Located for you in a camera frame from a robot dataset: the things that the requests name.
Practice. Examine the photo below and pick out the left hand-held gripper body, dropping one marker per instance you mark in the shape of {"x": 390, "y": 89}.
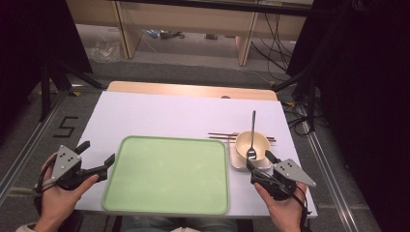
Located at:
{"x": 66, "y": 161}

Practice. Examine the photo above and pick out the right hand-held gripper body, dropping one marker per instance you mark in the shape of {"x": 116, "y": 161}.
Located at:
{"x": 288, "y": 172}

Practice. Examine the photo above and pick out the white square plate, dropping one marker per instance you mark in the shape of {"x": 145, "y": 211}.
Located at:
{"x": 233, "y": 162}

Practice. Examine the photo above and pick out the cream bowl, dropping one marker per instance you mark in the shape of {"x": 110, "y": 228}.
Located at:
{"x": 243, "y": 146}

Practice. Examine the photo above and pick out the metal spoon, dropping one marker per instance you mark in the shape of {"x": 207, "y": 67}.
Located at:
{"x": 253, "y": 129}

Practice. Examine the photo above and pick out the green tray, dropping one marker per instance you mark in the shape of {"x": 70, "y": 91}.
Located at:
{"x": 167, "y": 177}

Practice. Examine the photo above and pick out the person's right hand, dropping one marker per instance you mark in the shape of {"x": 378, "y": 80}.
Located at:
{"x": 286, "y": 212}

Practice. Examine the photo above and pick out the person's left hand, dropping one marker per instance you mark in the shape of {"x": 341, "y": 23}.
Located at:
{"x": 59, "y": 203}

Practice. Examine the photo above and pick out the black metal stand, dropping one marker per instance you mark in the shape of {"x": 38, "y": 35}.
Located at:
{"x": 45, "y": 90}
{"x": 311, "y": 103}

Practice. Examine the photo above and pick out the person's legs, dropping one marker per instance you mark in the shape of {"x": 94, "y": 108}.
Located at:
{"x": 145, "y": 225}

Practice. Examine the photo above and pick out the white table mat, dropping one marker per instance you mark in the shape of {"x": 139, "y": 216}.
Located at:
{"x": 167, "y": 116}

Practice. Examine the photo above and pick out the clear plastic bag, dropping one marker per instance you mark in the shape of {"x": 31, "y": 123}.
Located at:
{"x": 104, "y": 48}

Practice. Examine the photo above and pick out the black curtain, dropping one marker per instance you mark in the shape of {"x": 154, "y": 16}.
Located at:
{"x": 29, "y": 38}
{"x": 364, "y": 96}

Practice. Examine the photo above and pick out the beige wooden desk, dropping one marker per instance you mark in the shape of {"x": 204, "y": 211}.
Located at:
{"x": 193, "y": 19}

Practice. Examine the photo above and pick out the metal floor rail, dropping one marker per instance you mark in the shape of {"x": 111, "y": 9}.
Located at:
{"x": 325, "y": 161}
{"x": 32, "y": 141}

